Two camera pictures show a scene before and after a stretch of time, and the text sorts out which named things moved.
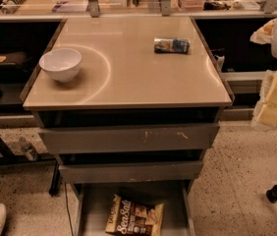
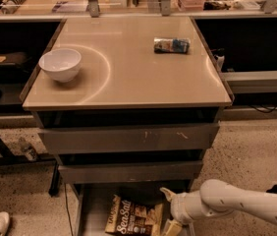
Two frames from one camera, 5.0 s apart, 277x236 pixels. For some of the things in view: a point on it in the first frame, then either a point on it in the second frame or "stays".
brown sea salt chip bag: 132,217 stays
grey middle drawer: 129,171 stays
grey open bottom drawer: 92,205 stays
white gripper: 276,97 to 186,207
